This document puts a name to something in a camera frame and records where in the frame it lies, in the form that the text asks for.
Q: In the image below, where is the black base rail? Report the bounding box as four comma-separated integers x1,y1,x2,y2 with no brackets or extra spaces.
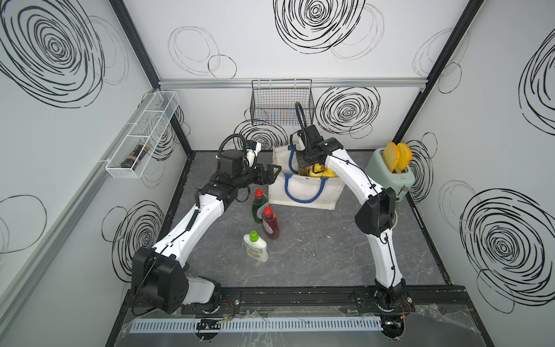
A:
125,285,469,315

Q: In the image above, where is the white soap bottle green cap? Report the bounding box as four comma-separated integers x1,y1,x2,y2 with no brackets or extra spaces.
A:
243,231,269,263

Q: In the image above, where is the aluminium wall rail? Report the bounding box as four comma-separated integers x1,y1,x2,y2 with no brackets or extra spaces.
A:
159,77,428,90

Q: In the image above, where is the mint green toaster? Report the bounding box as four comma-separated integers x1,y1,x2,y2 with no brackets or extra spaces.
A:
365,147,416,202

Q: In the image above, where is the white bag with blue handles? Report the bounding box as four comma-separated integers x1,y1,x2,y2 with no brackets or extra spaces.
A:
268,145,345,211

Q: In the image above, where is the green soap bottle red cap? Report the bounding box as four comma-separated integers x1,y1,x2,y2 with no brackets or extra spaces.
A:
251,189,269,224

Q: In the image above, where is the orange soap bottle yellow cap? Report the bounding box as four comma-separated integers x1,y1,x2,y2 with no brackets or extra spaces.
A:
308,163,327,177
322,167,338,178

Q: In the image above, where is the grey slotted cable duct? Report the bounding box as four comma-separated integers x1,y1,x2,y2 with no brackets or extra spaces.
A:
129,317,383,333

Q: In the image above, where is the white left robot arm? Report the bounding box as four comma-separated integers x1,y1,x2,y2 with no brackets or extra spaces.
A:
132,150,281,313

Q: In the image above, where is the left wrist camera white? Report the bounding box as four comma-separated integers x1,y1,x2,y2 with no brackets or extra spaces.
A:
246,140,262,168

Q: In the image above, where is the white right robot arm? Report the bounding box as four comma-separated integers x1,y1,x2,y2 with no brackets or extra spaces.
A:
293,125,406,312

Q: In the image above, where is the black wire wall basket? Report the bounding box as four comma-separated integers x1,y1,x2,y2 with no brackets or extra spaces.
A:
249,87,316,126

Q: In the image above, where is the dark bottle in shelf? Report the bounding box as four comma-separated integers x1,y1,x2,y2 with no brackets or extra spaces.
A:
120,143,150,170

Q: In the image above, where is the white wire wall shelf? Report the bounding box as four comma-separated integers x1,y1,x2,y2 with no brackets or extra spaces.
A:
106,91,179,179

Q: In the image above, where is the yellow toy toast slice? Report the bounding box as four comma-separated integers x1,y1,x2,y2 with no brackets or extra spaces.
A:
382,143,400,172

